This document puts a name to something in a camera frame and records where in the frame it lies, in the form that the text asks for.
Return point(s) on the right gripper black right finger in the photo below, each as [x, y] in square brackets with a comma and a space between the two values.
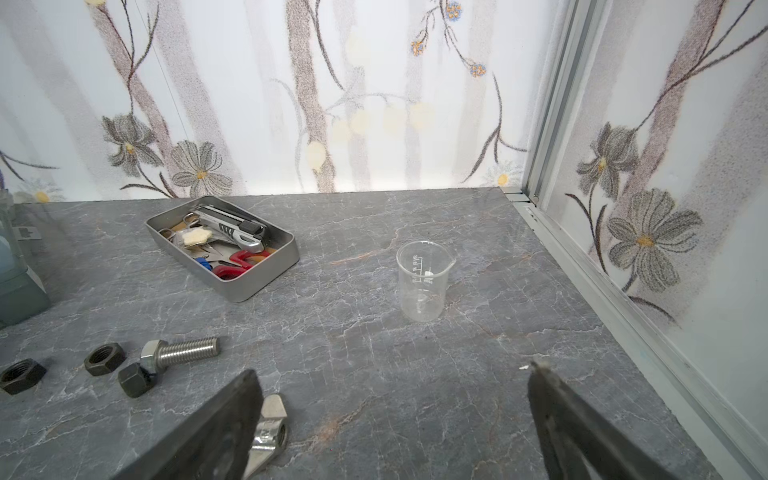
[576, 441]

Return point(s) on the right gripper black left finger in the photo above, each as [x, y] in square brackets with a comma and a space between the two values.
[212, 443]

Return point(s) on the silver wing nut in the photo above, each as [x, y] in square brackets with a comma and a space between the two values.
[270, 436]

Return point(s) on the black hex nut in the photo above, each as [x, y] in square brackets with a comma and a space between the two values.
[22, 376]
[135, 381]
[104, 359]

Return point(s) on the silver hex bolt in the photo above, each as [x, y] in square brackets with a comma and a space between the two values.
[158, 355]

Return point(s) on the clear plastic measuring beaker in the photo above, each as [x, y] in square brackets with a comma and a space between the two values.
[423, 272]

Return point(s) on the green compartment organizer box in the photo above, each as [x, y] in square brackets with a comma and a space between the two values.
[22, 293]

